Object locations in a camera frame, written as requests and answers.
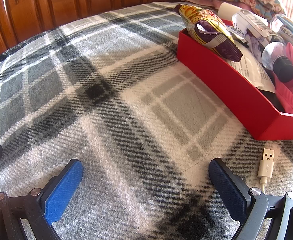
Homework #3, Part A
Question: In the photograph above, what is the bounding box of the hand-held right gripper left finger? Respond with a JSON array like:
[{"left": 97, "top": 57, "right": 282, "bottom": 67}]
[{"left": 0, "top": 159, "right": 84, "bottom": 240}]

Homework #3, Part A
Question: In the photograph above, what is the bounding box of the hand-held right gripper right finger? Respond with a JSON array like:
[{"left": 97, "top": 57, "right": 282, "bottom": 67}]
[{"left": 208, "top": 158, "right": 293, "bottom": 240}]

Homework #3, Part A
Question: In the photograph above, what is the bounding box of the white USB cable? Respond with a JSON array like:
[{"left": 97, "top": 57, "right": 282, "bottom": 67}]
[{"left": 258, "top": 148, "right": 275, "bottom": 195}]

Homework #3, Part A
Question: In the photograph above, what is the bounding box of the red box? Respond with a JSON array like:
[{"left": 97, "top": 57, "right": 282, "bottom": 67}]
[{"left": 176, "top": 19, "right": 293, "bottom": 141}]

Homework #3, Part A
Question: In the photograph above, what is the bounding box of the grey plaid blanket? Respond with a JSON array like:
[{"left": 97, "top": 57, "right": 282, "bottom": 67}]
[{"left": 0, "top": 1, "right": 293, "bottom": 240}]

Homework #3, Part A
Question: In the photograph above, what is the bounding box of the white printed packet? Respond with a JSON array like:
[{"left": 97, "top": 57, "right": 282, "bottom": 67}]
[{"left": 226, "top": 42, "right": 277, "bottom": 93}]

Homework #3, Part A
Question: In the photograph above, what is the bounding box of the clear bottle with black cap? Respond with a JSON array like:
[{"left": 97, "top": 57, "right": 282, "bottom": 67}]
[{"left": 261, "top": 41, "right": 293, "bottom": 83}]

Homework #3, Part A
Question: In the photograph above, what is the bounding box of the white blue-print packet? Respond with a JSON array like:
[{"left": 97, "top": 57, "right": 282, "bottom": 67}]
[{"left": 230, "top": 26, "right": 264, "bottom": 55}]

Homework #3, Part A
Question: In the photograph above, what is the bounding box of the yellow purple snack packet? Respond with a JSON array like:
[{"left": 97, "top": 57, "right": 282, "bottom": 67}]
[{"left": 174, "top": 4, "right": 244, "bottom": 62}]

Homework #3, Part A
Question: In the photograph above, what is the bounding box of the blue white packet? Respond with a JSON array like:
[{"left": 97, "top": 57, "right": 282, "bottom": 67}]
[{"left": 279, "top": 15, "right": 293, "bottom": 63}]

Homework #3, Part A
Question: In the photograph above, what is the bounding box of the clear bottle with white label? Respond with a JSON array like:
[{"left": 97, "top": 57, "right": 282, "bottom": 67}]
[{"left": 231, "top": 9, "right": 284, "bottom": 43}]

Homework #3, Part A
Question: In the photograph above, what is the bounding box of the wooden headboard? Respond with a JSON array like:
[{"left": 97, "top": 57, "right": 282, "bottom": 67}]
[{"left": 0, "top": 0, "right": 197, "bottom": 64}]

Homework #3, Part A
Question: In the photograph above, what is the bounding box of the white paper roll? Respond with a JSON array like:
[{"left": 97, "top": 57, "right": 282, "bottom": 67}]
[{"left": 218, "top": 2, "right": 242, "bottom": 18}]

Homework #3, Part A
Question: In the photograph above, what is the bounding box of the pink pillow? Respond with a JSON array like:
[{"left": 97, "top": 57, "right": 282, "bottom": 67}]
[{"left": 186, "top": 0, "right": 227, "bottom": 10}]

